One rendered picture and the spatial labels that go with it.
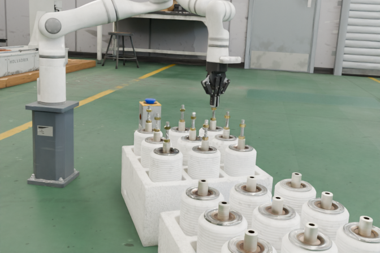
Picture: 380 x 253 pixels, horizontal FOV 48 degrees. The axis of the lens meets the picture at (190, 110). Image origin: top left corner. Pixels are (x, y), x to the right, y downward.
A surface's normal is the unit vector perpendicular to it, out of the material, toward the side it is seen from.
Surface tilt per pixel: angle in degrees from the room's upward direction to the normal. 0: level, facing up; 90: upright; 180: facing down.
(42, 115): 93
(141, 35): 90
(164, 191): 90
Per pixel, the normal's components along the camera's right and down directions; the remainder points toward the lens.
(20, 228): 0.05, -0.98
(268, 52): -0.17, 0.19
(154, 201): 0.31, 0.21
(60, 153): 0.58, 0.19
